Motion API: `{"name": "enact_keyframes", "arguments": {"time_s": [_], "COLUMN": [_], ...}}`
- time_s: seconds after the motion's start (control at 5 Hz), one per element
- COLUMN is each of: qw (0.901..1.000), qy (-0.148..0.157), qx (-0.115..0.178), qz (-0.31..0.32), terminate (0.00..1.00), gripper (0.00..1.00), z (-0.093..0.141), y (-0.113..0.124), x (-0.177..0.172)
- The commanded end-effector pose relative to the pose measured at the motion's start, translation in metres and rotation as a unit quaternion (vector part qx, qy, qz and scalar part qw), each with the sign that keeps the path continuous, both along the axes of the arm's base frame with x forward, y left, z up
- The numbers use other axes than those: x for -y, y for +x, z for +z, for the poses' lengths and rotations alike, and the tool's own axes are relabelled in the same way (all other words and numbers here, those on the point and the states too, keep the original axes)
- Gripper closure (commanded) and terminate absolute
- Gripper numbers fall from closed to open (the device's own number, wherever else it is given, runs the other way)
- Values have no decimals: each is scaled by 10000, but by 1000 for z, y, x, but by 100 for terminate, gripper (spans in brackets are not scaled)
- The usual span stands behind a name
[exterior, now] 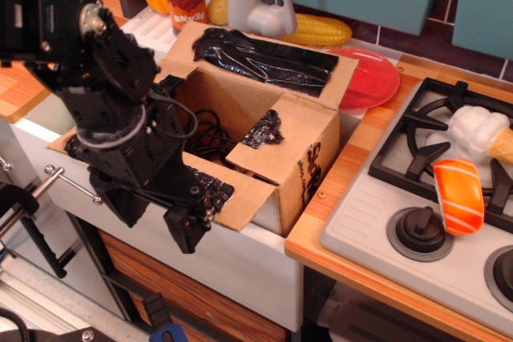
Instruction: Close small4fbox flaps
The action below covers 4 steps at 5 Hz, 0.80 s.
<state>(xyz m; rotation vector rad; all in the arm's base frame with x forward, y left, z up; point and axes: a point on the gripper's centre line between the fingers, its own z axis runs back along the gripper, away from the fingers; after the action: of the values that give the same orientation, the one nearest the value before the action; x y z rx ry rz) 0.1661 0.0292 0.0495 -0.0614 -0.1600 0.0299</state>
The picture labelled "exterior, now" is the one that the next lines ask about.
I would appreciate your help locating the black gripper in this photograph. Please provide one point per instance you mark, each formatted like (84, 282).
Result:
(151, 170)

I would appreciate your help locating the cardboard box with black tape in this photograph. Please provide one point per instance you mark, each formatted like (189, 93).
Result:
(264, 61)

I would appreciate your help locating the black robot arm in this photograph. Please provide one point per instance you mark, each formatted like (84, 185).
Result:
(128, 130)

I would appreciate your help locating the white toy sink basin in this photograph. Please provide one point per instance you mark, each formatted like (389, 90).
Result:
(240, 270)

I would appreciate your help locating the black table clamp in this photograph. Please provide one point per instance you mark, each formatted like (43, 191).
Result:
(24, 204)

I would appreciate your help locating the yellow toy potato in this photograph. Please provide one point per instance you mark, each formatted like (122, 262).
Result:
(218, 12)

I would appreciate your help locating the grey toy faucet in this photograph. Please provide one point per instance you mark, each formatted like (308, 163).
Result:
(256, 17)

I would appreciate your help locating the yellow toy corn cob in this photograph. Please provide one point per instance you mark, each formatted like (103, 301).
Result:
(314, 30)

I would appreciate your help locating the red plastic plate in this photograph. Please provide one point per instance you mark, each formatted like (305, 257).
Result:
(375, 81)

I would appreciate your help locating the black stove knob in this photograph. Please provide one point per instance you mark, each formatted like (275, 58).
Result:
(418, 234)
(498, 275)

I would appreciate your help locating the grey toy stove top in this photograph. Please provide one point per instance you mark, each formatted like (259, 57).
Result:
(357, 231)

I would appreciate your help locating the toy salmon sushi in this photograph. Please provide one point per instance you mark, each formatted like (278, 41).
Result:
(460, 196)

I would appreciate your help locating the toy ice cream cone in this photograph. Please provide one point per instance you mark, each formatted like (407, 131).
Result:
(484, 134)

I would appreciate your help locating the black stove burner grate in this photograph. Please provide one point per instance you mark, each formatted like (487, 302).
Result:
(422, 136)

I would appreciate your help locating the teal cabinet at right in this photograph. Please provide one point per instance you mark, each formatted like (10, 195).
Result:
(484, 26)

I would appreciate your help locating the blue black clamp handle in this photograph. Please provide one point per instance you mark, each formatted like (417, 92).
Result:
(163, 328)

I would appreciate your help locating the metal towel bar handle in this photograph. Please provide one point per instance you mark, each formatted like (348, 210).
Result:
(59, 173)

